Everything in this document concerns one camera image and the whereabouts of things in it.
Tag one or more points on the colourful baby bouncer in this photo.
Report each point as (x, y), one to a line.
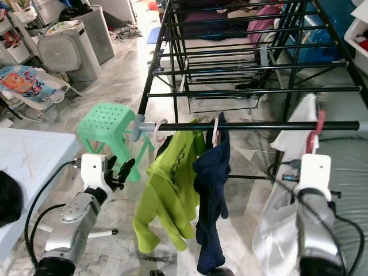
(31, 86)

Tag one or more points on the pink garment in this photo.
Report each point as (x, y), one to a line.
(264, 23)

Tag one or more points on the white folding table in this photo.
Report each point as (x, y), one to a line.
(34, 155)

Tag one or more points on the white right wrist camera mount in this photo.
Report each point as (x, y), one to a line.
(313, 172)

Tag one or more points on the red plastic hanger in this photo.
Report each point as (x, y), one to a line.
(316, 129)

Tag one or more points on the blue storage box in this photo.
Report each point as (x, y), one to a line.
(319, 34)

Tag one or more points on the large white garment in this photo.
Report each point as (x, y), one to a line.
(276, 230)

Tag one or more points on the white air purifier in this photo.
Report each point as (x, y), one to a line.
(66, 54)

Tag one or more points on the navy long sleeve shirt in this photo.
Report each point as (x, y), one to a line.
(213, 195)

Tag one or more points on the green plastic stool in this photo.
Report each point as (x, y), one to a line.
(109, 121)

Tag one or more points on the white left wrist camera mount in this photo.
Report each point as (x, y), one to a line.
(95, 171)

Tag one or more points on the purple garment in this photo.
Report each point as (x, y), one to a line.
(207, 20)

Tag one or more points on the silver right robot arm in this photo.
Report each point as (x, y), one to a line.
(319, 230)

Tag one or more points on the tall grey appliance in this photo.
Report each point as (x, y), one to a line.
(96, 31)

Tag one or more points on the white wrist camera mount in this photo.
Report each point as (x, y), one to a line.
(313, 172)
(95, 171)

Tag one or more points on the white plastic bin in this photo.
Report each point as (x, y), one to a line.
(357, 29)

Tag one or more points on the pale pink white hanger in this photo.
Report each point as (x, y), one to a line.
(216, 132)
(156, 130)

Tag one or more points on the black metal drying rack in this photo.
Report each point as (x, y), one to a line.
(241, 69)

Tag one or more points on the blue floor mat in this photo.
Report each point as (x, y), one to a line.
(154, 35)

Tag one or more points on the lime green long sleeve shirt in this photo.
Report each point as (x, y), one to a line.
(169, 190)

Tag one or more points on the white toy shelf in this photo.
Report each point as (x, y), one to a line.
(17, 31)

